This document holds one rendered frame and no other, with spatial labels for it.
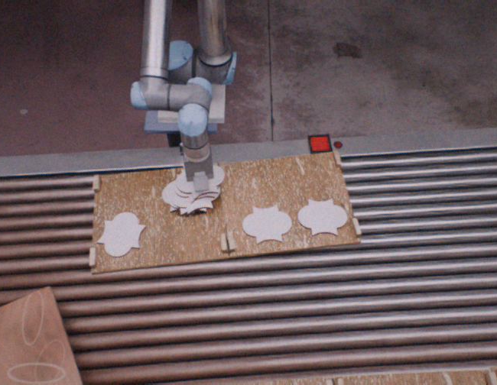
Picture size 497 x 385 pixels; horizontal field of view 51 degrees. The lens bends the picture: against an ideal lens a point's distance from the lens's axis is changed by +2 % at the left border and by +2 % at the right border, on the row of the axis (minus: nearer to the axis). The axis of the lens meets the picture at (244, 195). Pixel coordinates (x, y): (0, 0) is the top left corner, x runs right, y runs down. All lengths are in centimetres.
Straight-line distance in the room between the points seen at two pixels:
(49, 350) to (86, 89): 221
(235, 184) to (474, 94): 213
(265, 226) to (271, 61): 198
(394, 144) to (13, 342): 133
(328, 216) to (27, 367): 93
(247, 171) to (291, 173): 15
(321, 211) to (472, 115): 190
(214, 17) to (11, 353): 108
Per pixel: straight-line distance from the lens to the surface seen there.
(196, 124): 134
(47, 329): 145
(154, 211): 165
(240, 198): 165
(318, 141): 181
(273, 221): 159
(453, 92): 346
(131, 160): 180
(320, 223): 161
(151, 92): 145
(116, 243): 161
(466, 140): 197
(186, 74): 182
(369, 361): 151
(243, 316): 151
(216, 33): 169
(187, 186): 158
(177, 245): 158
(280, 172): 171
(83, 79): 345
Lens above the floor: 234
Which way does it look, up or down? 58 degrees down
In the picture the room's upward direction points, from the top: straight up
